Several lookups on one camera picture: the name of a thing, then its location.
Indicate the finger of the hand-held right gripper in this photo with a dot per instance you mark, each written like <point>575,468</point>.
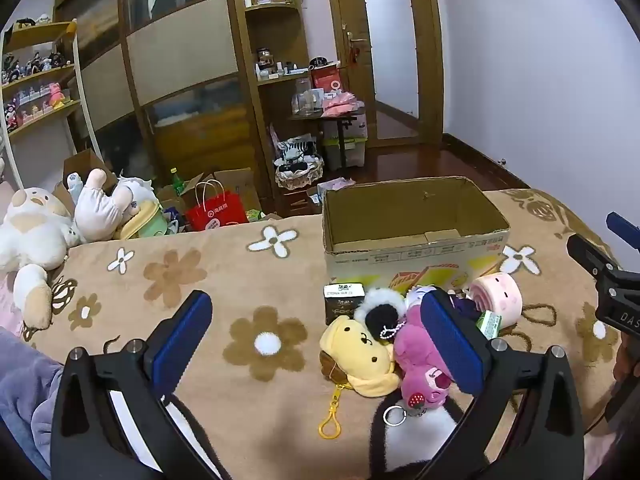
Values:
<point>622,227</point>
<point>585,255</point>

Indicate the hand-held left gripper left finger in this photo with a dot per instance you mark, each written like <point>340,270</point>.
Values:
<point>182,340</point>

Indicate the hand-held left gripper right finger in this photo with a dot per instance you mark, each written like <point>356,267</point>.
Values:
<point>450,340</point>

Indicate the purple doll plush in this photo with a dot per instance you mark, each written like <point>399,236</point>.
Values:
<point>464,307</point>

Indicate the green tissue packet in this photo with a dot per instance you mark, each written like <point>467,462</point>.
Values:
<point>489,323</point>

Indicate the pink roll plush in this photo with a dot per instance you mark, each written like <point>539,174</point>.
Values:
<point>502,295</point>

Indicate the printed cardboard box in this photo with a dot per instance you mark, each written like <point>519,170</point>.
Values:
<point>400,260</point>

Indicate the black tissue packet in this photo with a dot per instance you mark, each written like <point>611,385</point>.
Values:
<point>342,305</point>

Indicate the person's right hand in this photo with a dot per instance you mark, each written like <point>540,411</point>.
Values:
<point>623,360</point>

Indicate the tan floral blanket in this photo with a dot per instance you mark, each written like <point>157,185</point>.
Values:
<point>200,270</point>

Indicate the white-haired plush in green outfit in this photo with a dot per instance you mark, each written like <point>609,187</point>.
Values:
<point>142,220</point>

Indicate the red paper bag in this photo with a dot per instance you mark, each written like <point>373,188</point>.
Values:
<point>215,215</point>

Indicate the small green carton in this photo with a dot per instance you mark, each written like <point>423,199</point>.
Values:
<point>255,215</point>

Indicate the green plastic bottle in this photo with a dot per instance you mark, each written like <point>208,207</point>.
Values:
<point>178,185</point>

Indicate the open cardboard box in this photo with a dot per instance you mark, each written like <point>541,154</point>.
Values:
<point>237,182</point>
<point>82,162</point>
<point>192,183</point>

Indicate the pink and white plush doll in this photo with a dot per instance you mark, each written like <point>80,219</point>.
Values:
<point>97,207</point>

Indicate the lavender grey clothing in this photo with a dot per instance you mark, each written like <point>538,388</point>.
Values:
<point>25,375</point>

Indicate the large white and tan plush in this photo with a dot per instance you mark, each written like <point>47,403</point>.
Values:
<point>30,240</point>

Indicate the small cardboard box of packets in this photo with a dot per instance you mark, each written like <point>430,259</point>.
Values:
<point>330,184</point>

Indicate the lace-trimmed basket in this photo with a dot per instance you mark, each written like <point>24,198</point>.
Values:
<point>300,177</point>

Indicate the clear storage bin green lid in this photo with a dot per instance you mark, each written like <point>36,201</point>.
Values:
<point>352,152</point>

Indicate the zebra striped plush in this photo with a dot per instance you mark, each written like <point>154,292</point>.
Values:
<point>295,149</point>

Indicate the dark side table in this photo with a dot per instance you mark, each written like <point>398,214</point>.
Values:
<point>330,116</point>

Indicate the pink cloth pile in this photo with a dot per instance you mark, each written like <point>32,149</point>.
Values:
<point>342,104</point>

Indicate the clear plastic container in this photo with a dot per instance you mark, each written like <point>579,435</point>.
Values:
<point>305,100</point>

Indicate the red box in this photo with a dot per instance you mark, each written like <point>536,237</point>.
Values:
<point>327,80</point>

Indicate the group of small bottles and jars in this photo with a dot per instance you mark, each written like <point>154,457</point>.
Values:
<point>280,66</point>

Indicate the wooden wardrobe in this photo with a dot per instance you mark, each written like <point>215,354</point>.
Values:
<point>180,45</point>

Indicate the shelf of small figurines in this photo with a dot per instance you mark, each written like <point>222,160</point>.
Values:
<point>30,65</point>

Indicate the yellow display shelf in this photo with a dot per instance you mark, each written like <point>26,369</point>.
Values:
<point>40,32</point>

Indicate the wooden corner shelf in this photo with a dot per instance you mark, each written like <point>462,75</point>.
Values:
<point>272,9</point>

